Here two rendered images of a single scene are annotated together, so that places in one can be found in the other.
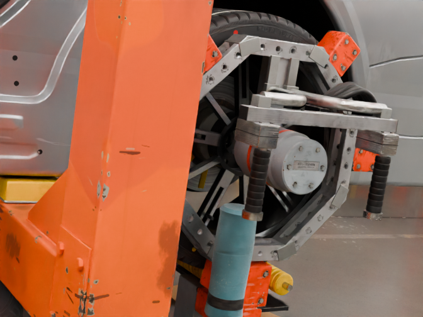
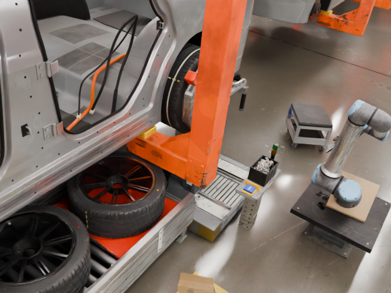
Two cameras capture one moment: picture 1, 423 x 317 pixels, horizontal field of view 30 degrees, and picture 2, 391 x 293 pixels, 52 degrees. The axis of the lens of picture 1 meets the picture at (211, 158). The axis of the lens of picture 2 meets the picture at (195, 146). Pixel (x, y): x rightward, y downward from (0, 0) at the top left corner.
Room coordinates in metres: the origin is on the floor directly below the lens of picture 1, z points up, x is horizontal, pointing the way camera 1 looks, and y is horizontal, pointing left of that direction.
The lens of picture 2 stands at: (-0.51, 1.24, 2.32)
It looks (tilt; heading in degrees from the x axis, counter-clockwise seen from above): 35 degrees down; 331
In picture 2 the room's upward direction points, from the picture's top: 7 degrees clockwise
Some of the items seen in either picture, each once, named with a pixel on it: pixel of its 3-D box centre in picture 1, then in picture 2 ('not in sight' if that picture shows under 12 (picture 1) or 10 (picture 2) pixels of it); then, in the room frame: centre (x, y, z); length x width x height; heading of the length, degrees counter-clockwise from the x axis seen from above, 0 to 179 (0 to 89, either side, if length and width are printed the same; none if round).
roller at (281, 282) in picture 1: (257, 269); not in sight; (2.05, -0.17, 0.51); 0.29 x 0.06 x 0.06; 32
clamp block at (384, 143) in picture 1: (376, 140); (241, 88); (1.82, -0.37, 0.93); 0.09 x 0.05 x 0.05; 32
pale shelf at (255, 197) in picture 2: not in sight; (259, 180); (1.30, -0.32, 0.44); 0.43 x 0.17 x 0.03; 122
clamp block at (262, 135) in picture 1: (257, 132); not in sight; (1.63, -0.09, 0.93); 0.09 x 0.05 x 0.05; 32
